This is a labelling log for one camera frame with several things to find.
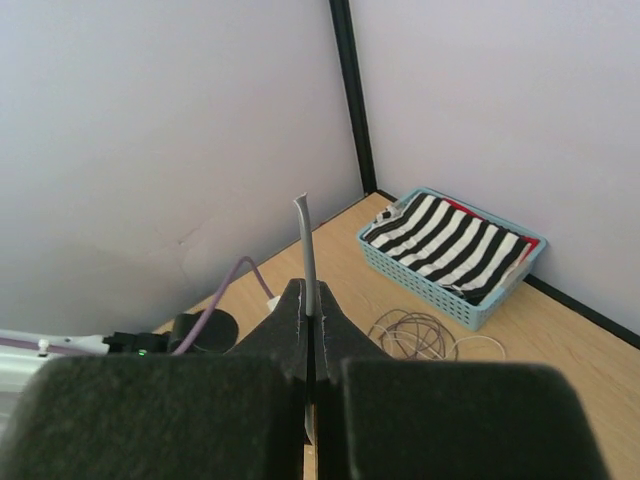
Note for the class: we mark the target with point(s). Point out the black aluminium frame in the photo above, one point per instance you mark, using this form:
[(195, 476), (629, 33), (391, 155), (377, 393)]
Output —
[(347, 52)]

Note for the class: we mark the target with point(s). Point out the black white striped cloth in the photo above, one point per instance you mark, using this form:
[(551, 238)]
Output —
[(467, 256)]

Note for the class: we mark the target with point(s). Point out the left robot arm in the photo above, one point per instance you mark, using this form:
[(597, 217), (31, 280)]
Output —
[(23, 354)]

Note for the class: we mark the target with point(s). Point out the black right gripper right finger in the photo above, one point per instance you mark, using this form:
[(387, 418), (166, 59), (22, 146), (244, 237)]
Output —
[(382, 418)]

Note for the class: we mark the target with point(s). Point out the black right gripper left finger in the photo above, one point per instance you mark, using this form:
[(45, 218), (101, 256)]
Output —
[(239, 415)]

